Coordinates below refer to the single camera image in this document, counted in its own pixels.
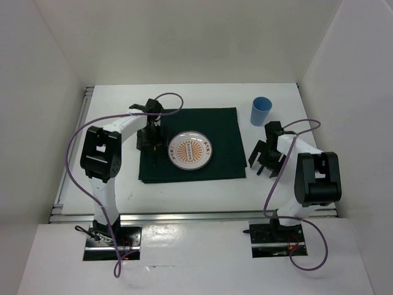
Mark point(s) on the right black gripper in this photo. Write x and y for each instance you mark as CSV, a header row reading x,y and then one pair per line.
x,y
275,166

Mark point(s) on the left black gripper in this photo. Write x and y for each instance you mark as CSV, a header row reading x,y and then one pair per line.
x,y
159,141

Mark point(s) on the gold knife black handle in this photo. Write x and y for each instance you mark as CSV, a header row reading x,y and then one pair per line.
x,y
260,170

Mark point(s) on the gold fork black handle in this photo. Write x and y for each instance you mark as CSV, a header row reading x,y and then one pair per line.
x,y
154,156

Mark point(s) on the round plate orange sunburst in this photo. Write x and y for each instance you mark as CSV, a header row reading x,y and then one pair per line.
x,y
190,150

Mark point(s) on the dark green cloth placemat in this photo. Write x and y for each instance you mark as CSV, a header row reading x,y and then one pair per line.
x,y
220,126

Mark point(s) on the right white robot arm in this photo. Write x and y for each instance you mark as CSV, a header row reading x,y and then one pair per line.
x,y
317,180

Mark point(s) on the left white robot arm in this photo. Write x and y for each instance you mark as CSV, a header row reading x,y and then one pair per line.
x,y
102,156

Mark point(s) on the blue plastic cup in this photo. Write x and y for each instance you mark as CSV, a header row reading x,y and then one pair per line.
x,y
261,106

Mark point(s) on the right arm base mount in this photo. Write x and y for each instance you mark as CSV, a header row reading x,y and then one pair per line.
x,y
271,240

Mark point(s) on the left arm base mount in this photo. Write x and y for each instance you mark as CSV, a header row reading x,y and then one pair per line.
x,y
99,247

